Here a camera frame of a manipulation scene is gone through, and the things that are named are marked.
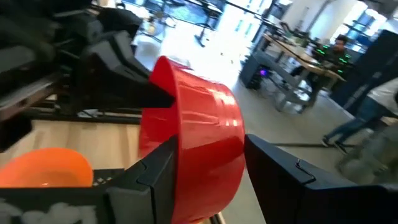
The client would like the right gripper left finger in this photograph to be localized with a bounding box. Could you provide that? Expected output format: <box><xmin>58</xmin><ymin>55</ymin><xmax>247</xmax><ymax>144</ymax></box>
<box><xmin>0</xmin><ymin>135</ymin><xmax>179</xmax><ymax>224</ymax></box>

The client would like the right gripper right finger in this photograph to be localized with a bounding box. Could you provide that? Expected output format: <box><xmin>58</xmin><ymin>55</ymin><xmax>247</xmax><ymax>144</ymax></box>
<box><xmin>244</xmin><ymin>133</ymin><xmax>398</xmax><ymax>224</ymax></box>

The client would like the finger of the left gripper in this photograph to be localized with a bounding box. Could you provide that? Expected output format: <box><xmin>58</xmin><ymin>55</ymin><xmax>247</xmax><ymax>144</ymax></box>
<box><xmin>74</xmin><ymin>30</ymin><xmax>175</xmax><ymax>110</ymax></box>

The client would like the red plastic mini bowl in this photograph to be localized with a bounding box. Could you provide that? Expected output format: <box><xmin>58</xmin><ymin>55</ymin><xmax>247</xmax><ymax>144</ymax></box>
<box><xmin>138</xmin><ymin>55</ymin><xmax>246</xmax><ymax>224</ymax></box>

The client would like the orange plastic mini bowl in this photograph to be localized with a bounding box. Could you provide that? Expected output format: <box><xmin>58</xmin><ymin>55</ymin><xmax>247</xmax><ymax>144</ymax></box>
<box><xmin>0</xmin><ymin>147</ymin><xmax>95</xmax><ymax>189</ymax></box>

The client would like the black office chair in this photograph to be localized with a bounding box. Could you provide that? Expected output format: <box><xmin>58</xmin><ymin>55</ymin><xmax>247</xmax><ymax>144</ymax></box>
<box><xmin>136</xmin><ymin>0</ymin><xmax>187</xmax><ymax>43</ymax></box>

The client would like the black office desk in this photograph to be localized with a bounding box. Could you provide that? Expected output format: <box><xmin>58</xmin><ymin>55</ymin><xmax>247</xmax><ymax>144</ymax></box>
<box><xmin>183</xmin><ymin>0</ymin><xmax>228</xmax><ymax>48</ymax></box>

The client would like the person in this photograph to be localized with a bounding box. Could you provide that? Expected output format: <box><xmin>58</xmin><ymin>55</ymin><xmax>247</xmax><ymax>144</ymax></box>
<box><xmin>322</xmin><ymin>77</ymin><xmax>398</xmax><ymax>155</ymax></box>
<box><xmin>323</xmin><ymin>34</ymin><xmax>355</xmax><ymax>77</ymax></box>

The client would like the black computer tower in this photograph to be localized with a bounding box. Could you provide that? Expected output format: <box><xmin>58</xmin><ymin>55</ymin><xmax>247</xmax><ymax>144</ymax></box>
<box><xmin>239</xmin><ymin>55</ymin><xmax>272</xmax><ymax>91</ymax></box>

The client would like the wooden office desk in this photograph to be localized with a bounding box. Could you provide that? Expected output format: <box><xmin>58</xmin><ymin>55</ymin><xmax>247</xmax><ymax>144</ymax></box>
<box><xmin>262</xmin><ymin>32</ymin><xmax>346</xmax><ymax>83</ymax></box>

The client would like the black aluminium frame rail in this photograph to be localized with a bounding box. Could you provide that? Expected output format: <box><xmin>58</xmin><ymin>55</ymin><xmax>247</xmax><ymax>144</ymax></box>
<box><xmin>29</xmin><ymin>107</ymin><xmax>143</xmax><ymax>126</ymax></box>

